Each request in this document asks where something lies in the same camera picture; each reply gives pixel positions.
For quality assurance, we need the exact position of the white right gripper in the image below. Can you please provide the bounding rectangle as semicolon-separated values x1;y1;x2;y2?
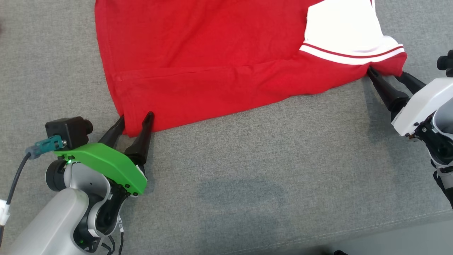
367;66;453;137

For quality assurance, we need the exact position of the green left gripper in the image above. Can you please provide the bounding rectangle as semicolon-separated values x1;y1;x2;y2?
54;112;155;197

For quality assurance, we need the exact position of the red white basketball jersey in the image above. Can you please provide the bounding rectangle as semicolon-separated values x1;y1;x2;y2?
94;0;408;138

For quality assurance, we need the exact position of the teal left cable connector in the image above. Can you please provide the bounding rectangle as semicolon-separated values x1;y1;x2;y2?
25;135;67;159

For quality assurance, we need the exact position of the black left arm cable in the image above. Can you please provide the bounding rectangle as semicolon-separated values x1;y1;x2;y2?
0;152;33;245

